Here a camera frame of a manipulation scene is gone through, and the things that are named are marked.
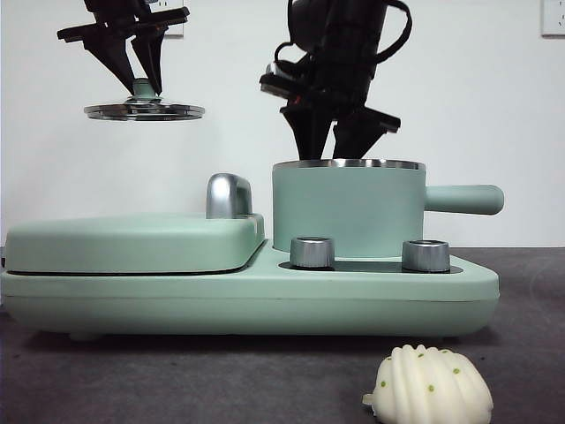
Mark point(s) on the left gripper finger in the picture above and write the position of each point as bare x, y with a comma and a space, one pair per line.
150, 57
112, 59

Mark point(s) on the glass lid with green knob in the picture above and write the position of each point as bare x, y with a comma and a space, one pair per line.
145, 110

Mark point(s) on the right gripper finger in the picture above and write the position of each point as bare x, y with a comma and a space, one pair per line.
353, 143
311, 137

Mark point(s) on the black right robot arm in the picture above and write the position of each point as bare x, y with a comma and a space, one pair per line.
344, 44

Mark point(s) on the mint green breakfast machine base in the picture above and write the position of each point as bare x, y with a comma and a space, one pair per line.
265, 300

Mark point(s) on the silver control knob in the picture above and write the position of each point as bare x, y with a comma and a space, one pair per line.
426, 256
311, 254

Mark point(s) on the pale grey camera box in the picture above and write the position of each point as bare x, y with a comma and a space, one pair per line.
270, 68

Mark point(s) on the white wall socket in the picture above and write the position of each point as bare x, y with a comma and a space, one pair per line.
174, 28
554, 17

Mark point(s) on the mint green griddle lid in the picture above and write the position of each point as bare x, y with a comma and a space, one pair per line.
132, 243

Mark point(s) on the pleated white bun green dots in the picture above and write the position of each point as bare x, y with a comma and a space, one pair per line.
432, 388

